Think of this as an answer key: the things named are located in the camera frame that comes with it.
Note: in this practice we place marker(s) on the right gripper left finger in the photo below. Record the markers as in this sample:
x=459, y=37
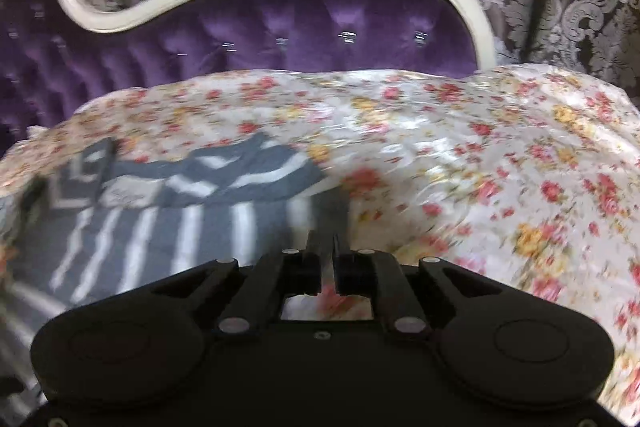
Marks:
x=253, y=297

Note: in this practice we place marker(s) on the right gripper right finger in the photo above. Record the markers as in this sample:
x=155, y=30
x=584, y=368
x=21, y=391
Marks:
x=378, y=276

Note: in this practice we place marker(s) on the grey white striped cardigan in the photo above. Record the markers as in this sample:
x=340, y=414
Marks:
x=100, y=225

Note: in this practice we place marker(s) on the floral bed quilt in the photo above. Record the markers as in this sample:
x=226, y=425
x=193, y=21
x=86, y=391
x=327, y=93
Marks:
x=528, y=174

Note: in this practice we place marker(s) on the purple tufted headboard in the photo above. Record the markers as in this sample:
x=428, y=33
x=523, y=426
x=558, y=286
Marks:
x=58, y=55

